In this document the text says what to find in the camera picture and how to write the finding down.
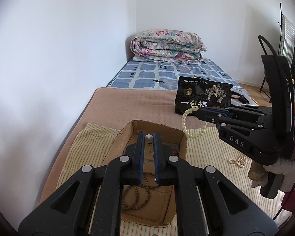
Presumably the single white pearl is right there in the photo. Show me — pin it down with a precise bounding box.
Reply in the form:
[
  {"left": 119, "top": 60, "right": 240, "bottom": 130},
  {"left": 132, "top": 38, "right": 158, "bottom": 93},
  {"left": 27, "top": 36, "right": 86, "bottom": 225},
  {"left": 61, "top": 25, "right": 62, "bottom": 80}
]
[{"left": 145, "top": 134, "right": 153, "bottom": 141}]

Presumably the red cord green pendant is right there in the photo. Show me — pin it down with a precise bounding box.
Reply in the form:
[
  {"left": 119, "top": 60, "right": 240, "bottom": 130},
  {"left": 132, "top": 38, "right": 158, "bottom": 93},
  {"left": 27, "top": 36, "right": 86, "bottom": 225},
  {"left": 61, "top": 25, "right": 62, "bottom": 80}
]
[{"left": 171, "top": 145, "right": 180, "bottom": 156}]

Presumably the brown wooden bead necklace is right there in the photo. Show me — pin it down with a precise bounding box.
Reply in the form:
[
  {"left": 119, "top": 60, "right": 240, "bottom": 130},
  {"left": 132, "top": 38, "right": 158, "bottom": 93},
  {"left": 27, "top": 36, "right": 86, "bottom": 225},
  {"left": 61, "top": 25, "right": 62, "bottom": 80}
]
[{"left": 121, "top": 171, "right": 160, "bottom": 212}]

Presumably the white pearl necklace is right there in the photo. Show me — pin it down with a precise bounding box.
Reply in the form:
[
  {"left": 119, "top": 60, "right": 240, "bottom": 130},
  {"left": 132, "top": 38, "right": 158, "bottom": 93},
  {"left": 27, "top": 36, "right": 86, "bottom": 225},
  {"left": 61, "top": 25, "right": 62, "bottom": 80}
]
[{"left": 227, "top": 152, "right": 249, "bottom": 169}]

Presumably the cream bead bracelet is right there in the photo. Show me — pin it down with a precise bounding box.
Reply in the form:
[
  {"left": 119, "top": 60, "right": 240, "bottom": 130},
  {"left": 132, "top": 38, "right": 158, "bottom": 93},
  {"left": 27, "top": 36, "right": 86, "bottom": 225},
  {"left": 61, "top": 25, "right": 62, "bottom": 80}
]
[{"left": 181, "top": 109, "right": 208, "bottom": 140}]

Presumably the white gloved right hand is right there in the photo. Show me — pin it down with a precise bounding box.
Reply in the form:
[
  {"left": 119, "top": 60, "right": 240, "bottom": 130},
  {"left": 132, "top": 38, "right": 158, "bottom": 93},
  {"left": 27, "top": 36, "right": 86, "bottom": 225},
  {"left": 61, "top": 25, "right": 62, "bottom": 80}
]
[{"left": 248, "top": 158, "right": 295, "bottom": 192}]

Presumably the open cardboard box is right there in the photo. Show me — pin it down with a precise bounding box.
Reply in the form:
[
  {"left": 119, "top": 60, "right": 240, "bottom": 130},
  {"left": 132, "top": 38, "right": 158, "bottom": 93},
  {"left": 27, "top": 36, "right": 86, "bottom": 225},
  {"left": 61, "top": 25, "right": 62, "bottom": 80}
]
[{"left": 89, "top": 119, "right": 188, "bottom": 228}]

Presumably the striped yellow bed cloth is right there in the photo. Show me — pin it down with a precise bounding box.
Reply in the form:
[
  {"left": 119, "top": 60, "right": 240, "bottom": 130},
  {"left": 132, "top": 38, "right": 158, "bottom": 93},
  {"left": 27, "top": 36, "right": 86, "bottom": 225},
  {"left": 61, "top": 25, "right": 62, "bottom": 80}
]
[{"left": 57, "top": 120, "right": 289, "bottom": 235}]

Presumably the black clothes rack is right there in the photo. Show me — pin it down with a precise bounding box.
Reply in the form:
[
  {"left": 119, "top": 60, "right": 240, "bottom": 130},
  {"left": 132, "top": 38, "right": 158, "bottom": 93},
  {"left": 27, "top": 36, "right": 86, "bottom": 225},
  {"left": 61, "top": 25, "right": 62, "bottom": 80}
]
[{"left": 258, "top": 3, "right": 295, "bottom": 102}]

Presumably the black snack bag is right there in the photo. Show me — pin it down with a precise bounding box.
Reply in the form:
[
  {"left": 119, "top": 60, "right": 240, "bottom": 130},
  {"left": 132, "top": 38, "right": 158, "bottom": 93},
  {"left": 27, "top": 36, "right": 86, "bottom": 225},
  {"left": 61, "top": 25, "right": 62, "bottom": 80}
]
[{"left": 174, "top": 76, "right": 233, "bottom": 114}]

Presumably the blue checked mattress sheet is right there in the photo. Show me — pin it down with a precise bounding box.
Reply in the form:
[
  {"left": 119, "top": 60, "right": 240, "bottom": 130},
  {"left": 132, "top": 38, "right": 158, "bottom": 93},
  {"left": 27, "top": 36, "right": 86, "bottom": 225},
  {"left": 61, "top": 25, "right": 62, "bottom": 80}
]
[{"left": 108, "top": 58, "right": 243, "bottom": 92}]

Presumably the striped hanging towel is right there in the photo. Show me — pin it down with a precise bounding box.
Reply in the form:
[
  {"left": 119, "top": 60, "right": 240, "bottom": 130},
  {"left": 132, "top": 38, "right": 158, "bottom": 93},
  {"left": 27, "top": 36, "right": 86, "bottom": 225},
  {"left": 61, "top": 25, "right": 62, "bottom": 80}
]
[{"left": 278, "top": 14, "right": 295, "bottom": 66}]

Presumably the folded floral quilt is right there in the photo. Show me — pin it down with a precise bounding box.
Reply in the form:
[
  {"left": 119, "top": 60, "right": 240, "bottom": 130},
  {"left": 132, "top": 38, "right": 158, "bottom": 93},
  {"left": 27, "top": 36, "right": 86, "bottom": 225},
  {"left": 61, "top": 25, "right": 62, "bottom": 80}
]
[{"left": 130, "top": 29, "right": 207, "bottom": 63}]

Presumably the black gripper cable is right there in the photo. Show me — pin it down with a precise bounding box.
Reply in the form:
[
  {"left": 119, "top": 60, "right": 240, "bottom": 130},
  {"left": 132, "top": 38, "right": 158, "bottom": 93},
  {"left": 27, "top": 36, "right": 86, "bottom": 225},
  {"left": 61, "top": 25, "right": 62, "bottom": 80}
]
[{"left": 258, "top": 35, "right": 295, "bottom": 221}]

